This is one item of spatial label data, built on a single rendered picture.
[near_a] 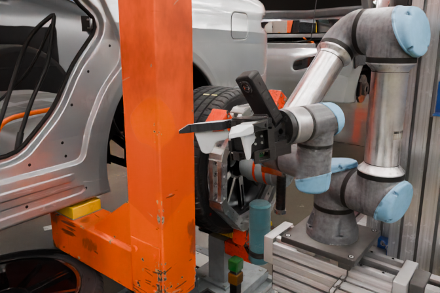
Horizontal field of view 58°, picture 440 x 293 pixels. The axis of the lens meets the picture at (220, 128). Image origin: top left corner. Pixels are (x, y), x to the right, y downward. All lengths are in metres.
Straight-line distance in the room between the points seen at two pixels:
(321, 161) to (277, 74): 3.42
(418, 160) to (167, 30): 0.80
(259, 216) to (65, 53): 2.48
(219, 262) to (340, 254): 0.95
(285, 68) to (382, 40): 3.23
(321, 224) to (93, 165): 0.95
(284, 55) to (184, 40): 3.05
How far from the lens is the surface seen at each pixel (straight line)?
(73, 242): 1.75
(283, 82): 4.23
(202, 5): 2.11
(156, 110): 1.17
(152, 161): 1.22
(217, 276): 2.06
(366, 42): 1.04
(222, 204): 1.57
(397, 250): 1.38
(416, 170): 1.26
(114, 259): 1.55
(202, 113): 1.60
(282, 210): 1.52
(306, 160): 0.85
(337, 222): 1.19
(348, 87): 4.31
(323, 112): 0.84
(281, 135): 0.77
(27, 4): 3.51
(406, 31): 0.99
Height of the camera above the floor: 1.38
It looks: 12 degrees down
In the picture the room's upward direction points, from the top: straight up
